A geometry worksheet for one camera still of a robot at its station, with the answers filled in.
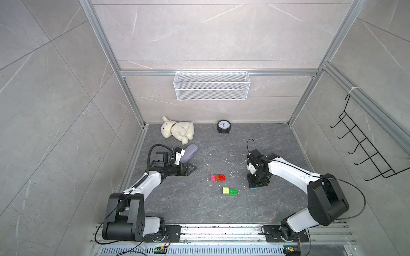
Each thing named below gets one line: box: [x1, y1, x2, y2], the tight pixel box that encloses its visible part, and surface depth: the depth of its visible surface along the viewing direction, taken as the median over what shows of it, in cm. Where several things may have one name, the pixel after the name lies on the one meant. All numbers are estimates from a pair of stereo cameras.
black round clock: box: [216, 119, 232, 134], surface depth 117 cm
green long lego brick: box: [228, 188, 238, 196], surface depth 87 cm
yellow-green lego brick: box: [222, 187, 230, 195], surface depth 85 cm
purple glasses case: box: [179, 143, 199, 164], surface depth 103 cm
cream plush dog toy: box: [160, 116, 195, 146], surface depth 109 cm
